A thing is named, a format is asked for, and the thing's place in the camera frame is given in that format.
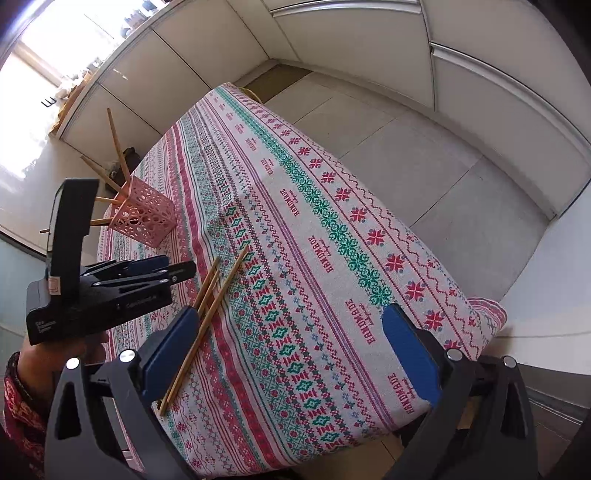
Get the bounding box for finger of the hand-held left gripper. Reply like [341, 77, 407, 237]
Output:
[92, 261, 198, 334]
[81, 255, 170, 283]

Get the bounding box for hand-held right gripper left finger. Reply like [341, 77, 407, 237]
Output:
[44, 305, 200, 480]

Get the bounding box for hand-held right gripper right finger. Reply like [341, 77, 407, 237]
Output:
[382, 303, 540, 480]

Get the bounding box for pink perforated plastic basket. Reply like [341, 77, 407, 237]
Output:
[108, 176, 175, 245]

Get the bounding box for person's left forearm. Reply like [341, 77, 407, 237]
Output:
[0, 360, 49, 480]

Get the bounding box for person's left hand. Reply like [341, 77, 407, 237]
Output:
[16, 325, 110, 403]

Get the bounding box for patterned red green tablecloth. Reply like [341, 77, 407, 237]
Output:
[97, 82, 509, 476]

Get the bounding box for white low cabinet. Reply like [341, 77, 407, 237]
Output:
[48, 0, 278, 160]

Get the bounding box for white wardrobe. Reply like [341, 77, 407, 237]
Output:
[259, 0, 591, 222]

